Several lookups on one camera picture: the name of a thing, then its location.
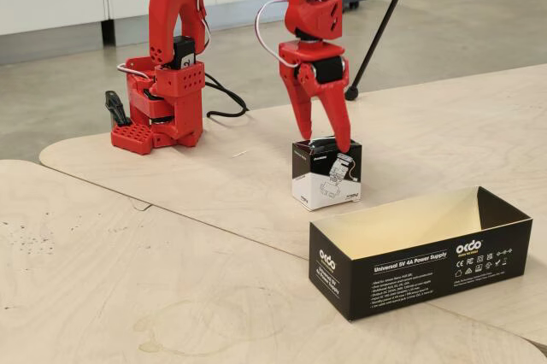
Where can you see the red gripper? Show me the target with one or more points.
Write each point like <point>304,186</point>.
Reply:
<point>308,53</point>

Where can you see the small black white carton box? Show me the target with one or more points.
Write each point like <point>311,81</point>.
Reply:
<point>325,184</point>

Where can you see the long open black yellow box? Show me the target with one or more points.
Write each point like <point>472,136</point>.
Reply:
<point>406,278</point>

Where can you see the black tripod leg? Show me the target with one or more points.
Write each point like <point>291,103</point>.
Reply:
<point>351,92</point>

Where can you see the black table clamp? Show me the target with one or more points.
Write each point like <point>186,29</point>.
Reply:
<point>115,105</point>

